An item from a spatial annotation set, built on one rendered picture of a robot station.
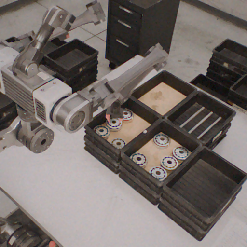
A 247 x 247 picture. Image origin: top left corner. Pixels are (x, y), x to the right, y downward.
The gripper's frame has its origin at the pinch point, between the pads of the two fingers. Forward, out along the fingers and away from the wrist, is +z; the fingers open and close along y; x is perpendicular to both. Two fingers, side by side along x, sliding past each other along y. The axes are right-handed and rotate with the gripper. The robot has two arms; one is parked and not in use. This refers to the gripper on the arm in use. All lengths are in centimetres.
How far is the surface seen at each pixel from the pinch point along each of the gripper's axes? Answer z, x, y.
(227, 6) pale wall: 70, -312, -129
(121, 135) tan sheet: 4.0, 7.3, -5.5
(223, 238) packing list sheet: 16, 61, -67
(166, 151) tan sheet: 3.6, 15.9, -33.5
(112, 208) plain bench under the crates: 17, 51, -6
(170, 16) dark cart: 22, -179, -40
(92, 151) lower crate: 13.2, 15.7, 11.0
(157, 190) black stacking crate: 2, 46, -29
